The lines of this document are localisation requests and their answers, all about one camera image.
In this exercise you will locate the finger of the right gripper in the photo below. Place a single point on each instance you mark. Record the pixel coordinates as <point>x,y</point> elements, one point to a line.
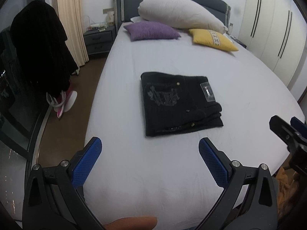
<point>298,125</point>
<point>284,131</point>

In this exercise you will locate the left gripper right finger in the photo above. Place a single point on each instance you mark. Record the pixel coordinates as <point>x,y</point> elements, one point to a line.
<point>248,199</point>

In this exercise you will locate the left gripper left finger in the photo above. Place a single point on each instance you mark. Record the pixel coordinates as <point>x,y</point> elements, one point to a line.
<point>54,198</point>

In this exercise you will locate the black denim pants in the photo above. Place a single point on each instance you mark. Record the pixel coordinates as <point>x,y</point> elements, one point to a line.
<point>176,104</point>

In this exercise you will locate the left hand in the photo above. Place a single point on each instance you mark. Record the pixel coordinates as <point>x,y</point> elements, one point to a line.
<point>133,223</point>

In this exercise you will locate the white bed mattress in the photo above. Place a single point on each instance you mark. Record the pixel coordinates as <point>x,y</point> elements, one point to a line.
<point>165,176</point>

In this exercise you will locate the white wardrobe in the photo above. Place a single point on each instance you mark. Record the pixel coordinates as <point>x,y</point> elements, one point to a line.
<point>275,32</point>

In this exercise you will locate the pink white fan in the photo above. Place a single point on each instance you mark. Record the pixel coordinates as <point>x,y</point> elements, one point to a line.
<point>64,102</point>

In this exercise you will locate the yellow cushion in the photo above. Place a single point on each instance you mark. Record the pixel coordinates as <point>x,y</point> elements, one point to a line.
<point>212,39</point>

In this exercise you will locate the black hanging garment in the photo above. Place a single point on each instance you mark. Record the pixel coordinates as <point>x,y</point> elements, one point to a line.
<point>34,49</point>

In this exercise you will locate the dark grey nightstand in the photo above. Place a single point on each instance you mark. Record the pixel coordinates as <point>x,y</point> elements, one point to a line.
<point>97,41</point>

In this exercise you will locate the large white pillow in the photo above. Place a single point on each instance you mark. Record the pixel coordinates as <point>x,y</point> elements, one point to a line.
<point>180,14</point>

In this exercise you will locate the purple cushion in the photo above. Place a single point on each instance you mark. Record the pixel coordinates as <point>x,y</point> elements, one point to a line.
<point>148,30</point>

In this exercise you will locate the small white pillow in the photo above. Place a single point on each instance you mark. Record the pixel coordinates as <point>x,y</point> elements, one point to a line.
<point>136,19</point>

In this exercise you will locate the beige curtain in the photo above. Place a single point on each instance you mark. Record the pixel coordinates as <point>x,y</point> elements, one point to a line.
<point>71,16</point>

